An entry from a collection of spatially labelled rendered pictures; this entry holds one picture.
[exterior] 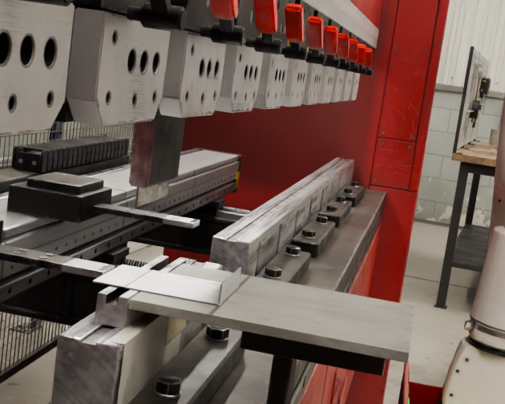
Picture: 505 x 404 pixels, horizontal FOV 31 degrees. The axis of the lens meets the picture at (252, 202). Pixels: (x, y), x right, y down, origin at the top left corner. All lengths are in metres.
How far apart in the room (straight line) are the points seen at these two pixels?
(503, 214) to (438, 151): 7.18
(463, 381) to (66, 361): 0.62
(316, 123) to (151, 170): 2.20
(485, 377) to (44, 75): 0.88
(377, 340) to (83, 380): 0.27
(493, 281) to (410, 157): 1.82
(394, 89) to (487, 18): 5.49
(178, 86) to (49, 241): 0.55
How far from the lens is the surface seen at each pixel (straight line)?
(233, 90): 1.01
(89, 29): 0.62
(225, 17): 0.82
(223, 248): 1.36
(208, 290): 0.91
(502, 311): 1.24
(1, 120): 0.50
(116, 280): 0.91
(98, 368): 0.83
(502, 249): 1.23
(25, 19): 0.51
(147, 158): 0.87
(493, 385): 1.28
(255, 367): 1.10
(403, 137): 3.03
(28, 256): 0.96
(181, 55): 0.81
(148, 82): 0.72
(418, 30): 3.03
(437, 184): 8.52
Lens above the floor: 1.23
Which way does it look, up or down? 9 degrees down
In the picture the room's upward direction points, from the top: 8 degrees clockwise
